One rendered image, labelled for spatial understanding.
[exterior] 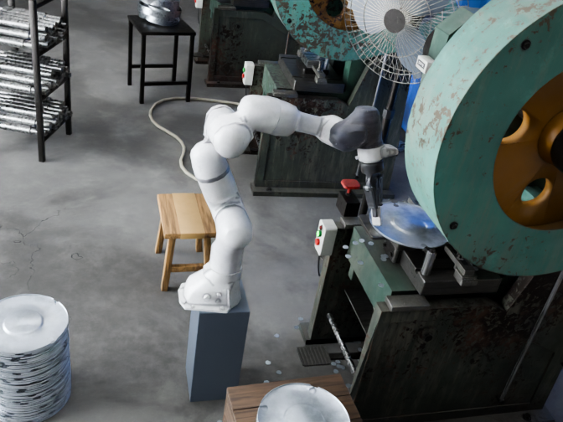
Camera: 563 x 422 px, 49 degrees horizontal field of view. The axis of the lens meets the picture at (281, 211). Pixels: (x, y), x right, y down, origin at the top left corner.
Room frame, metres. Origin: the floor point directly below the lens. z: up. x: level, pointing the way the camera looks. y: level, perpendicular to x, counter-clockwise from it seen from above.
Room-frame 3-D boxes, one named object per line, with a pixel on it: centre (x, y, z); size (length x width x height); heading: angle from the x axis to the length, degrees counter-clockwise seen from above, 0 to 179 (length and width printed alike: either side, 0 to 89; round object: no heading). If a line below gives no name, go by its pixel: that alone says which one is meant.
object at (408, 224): (1.90, -0.46, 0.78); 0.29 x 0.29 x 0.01
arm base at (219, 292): (1.72, 0.20, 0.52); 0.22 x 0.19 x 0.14; 108
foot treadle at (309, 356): (1.89, -0.45, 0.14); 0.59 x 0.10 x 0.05; 109
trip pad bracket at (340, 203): (2.16, -0.26, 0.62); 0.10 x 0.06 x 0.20; 19
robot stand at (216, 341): (1.73, 0.16, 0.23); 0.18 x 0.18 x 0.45; 18
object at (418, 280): (1.94, -0.58, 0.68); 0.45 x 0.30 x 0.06; 19
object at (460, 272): (1.78, -0.63, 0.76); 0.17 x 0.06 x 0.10; 19
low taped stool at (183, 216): (2.41, 0.43, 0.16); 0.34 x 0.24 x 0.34; 20
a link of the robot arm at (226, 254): (1.70, 0.15, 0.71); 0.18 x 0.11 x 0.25; 21
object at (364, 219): (1.88, -0.41, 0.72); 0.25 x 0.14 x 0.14; 109
